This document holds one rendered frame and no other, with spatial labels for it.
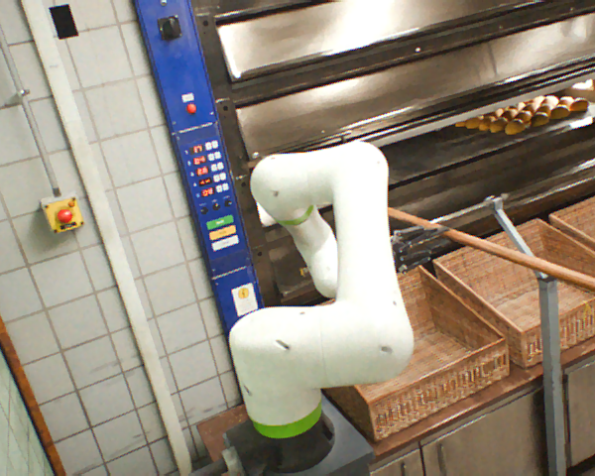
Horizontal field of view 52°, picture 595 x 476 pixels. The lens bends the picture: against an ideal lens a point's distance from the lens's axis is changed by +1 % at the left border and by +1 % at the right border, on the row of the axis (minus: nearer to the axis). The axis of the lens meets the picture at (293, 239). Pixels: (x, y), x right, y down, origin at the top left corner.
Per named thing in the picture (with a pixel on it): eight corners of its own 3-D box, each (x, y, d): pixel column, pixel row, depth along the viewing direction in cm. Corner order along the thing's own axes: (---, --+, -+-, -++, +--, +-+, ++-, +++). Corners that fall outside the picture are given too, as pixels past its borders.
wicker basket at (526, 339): (436, 318, 252) (428, 259, 242) (539, 274, 270) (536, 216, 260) (525, 372, 209) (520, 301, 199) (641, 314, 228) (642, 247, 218)
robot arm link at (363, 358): (416, 350, 87) (383, 123, 123) (304, 362, 89) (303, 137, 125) (421, 394, 96) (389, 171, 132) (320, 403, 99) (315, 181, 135)
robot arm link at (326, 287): (320, 309, 165) (329, 296, 155) (300, 270, 169) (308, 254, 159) (364, 292, 170) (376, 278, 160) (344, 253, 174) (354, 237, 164)
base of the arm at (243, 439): (205, 521, 94) (196, 491, 92) (181, 463, 107) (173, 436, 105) (351, 447, 102) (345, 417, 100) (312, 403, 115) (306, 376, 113)
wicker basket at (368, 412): (306, 375, 233) (293, 312, 223) (426, 321, 251) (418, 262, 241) (375, 446, 190) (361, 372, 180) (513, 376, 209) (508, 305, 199)
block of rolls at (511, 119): (429, 123, 317) (427, 112, 315) (502, 100, 332) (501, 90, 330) (513, 136, 263) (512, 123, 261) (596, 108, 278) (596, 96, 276)
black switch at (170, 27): (162, 40, 179) (152, 1, 175) (182, 36, 181) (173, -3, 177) (165, 40, 176) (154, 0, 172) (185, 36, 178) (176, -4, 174)
